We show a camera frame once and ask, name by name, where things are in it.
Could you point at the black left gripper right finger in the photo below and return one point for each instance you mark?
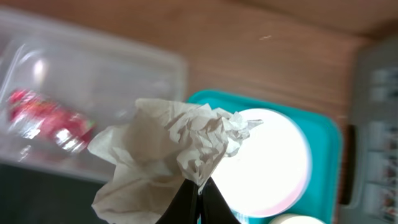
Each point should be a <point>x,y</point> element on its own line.
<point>213,208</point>

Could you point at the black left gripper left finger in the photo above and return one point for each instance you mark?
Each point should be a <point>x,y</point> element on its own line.
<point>183,207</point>

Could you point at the white napkin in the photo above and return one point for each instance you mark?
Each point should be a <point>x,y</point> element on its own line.
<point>166,143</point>

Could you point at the red snack wrapper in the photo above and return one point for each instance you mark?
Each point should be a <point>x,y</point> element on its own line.
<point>35,116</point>

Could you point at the grey dishwasher rack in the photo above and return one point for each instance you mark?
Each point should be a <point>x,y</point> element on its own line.
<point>370,186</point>

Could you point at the large white plate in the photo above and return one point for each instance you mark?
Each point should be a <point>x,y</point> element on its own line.
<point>271,170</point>

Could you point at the white empty bowl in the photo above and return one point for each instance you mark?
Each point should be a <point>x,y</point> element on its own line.
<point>295,219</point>

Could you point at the teal plastic tray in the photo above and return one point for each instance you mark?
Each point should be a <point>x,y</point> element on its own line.
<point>324,139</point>

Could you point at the black tray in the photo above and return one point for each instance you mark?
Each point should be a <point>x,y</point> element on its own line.
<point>29,196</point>

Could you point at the clear plastic bin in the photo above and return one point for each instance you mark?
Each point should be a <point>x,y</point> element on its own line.
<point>94,73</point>

